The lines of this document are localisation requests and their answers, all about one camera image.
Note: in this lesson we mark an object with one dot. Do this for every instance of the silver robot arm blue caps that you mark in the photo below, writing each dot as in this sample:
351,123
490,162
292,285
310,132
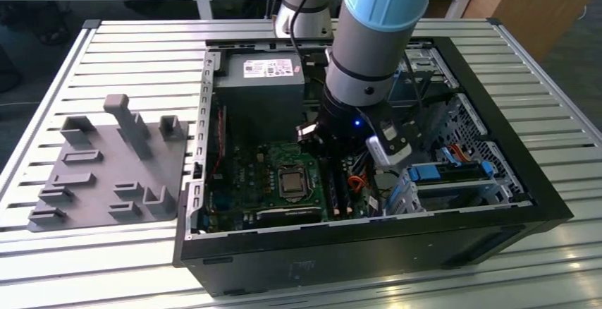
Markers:
372,41

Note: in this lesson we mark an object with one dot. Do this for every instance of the grey power supply unit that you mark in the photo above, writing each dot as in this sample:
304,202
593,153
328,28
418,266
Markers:
259,104

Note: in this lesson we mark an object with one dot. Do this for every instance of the silver CPU in socket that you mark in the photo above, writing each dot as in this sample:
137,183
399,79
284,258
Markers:
292,182

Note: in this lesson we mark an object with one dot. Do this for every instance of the green motherboard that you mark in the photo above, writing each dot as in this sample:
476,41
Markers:
250,168

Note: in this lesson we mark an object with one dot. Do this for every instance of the blue disk carrier with disk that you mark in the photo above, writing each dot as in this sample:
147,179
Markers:
426,173

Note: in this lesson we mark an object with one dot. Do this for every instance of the silver drive cage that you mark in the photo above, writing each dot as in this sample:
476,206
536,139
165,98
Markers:
438,72

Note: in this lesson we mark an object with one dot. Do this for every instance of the black graphics card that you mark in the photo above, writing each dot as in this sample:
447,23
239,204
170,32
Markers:
287,213

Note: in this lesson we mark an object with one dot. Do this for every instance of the silver disk bay cage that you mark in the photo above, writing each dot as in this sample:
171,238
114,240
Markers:
471,189

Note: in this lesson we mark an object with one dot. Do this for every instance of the black open PC case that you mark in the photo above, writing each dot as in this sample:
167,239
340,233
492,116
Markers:
330,259

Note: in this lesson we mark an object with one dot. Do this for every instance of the wooden cabinet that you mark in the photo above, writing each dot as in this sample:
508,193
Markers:
542,5

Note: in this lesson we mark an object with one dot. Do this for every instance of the grey parts rack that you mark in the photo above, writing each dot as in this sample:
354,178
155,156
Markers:
94,196

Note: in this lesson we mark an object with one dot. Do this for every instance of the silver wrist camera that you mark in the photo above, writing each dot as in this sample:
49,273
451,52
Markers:
383,152

